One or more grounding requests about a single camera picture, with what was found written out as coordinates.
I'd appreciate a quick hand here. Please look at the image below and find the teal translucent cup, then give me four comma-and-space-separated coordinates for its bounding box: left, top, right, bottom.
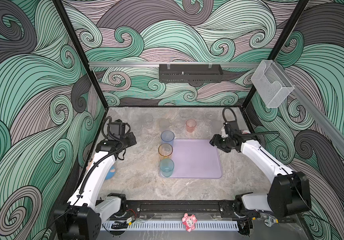
160, 159, 174, 178

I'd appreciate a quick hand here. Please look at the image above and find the frosted clear cup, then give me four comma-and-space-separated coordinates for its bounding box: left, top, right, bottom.
159, 118, 171, 132

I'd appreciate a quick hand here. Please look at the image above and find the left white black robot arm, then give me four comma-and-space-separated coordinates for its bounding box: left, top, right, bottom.
52, 116, 137, 240

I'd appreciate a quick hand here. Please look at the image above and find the blue translucent cup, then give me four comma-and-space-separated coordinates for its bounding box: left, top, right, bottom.
161, 130, 175, 147

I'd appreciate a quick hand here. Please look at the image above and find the silver adjustable wrench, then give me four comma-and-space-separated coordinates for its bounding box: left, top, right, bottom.
264, 218, 278, 227

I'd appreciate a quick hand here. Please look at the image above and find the clear acrylic wall box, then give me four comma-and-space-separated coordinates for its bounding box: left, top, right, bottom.
251, 60, 294, 108

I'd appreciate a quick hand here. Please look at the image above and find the white slotted cable duct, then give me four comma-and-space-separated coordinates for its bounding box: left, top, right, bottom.
102, 220, 240, 232

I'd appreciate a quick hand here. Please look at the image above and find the pink flower toy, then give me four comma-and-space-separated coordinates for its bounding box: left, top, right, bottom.
182, 213, 197, 232

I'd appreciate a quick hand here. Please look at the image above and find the lilac plastic tray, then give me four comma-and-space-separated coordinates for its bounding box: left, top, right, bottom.
159, 139, 222, 179

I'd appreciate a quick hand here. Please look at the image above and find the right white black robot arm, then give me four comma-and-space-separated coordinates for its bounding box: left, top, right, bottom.
209, 117, 311, 218

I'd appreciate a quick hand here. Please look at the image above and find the clear glass cup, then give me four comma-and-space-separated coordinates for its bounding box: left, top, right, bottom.
205, 111, 218, 125
143, 114, 154, 129

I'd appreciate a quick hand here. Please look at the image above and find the pink translucent cup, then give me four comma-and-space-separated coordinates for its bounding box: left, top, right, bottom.
185, 119, 197, 133

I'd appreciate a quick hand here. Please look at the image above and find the black wall-mounted rack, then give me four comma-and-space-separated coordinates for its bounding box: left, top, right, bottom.
159, 64, 224, 87

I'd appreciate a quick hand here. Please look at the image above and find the bear plush toy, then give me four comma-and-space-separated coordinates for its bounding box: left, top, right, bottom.
105, 166, 116, 180

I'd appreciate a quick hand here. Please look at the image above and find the yellow translucent cup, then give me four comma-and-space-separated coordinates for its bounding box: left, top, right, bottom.
158, 143, 173, 159

